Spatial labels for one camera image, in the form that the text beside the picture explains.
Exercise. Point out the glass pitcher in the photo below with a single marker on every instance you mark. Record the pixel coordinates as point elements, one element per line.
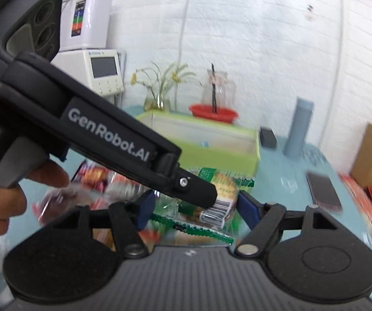
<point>225,90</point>

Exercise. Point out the white water purifier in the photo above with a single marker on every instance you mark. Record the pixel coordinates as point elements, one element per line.
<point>87,19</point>

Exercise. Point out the yellow flower plant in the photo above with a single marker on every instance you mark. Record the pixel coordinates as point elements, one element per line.
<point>163,77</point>

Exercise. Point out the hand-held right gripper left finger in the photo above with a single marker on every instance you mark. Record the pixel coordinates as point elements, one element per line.
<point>145,209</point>

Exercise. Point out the glass vase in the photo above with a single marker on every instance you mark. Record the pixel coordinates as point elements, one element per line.
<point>156,103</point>

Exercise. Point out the green-edged clear biscuit packet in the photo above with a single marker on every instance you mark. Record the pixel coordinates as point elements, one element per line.
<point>228,188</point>

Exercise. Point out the red plastic basin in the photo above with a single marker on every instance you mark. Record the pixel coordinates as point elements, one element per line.
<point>205,114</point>

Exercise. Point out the red patterned cloth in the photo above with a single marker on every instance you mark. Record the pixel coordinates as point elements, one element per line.
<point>361,207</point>

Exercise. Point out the small black box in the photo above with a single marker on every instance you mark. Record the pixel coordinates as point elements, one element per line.
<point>268,137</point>

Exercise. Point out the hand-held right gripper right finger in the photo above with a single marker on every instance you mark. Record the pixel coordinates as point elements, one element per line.
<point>249,212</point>

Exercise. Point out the clear packet with red print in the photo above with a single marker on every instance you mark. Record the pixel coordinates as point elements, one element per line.
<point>124,188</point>

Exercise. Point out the white device with screen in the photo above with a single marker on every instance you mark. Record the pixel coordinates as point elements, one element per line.
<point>101,68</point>

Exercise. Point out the grey-blue bottle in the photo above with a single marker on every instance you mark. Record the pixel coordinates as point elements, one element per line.
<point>298,126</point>

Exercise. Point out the green cardboard box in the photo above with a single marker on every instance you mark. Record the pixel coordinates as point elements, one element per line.
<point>212,136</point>

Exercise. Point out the clear packet with dark snacks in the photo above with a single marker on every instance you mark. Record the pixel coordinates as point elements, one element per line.
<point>59,201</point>

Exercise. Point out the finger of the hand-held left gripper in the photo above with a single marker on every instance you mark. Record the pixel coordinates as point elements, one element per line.
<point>195,191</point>

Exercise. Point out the black stick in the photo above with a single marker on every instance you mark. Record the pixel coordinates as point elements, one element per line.
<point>214,87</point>

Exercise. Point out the black smartphone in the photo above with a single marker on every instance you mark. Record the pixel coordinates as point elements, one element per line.
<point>323,191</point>

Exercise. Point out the red snack packet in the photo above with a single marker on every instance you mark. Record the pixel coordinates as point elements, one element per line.
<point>92,176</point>

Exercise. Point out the thin white wall pipe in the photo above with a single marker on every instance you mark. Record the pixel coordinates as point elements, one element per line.
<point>338,55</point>

